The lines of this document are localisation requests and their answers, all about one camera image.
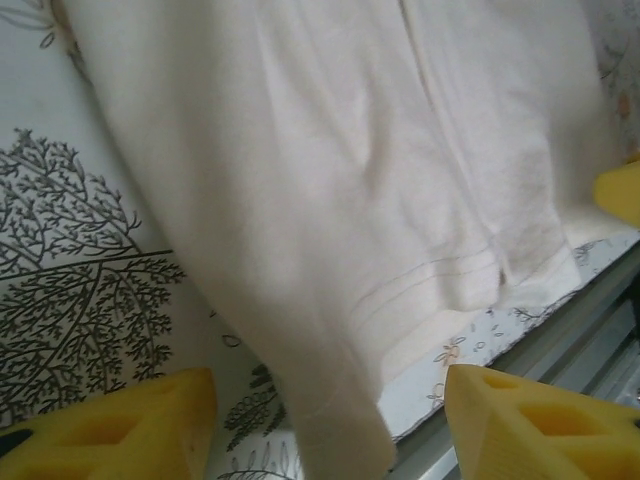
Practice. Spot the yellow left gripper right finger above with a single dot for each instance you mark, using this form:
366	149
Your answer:
540	445

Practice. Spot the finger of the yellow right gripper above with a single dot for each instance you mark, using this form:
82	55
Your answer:
622	192

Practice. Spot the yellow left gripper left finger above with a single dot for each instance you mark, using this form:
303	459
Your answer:
100	440

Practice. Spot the white t-shirt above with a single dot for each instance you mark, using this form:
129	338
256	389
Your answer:
300	150

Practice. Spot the floral patterned tablecloth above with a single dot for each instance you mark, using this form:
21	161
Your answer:
50	125

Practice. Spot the aluminium frame rail with grooves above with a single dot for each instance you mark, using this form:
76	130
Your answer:
575	350

